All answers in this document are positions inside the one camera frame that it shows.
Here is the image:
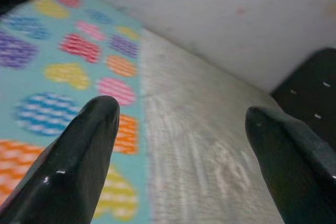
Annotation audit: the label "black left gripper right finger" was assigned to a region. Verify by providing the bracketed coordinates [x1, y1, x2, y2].
[245, 106, 336, 224]

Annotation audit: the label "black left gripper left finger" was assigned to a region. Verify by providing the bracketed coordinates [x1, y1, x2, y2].
[0, 95, 121, 224]

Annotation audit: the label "black tufted headboard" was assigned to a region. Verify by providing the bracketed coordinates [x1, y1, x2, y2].
[269, 47, 336, 156]

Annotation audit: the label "teal blanket with colourful shapes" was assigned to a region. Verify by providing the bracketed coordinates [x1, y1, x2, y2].
[0, 0, 154, 224]

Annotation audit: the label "white quilted mattress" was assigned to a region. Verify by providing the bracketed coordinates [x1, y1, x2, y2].
[140, 28, 336, 224]

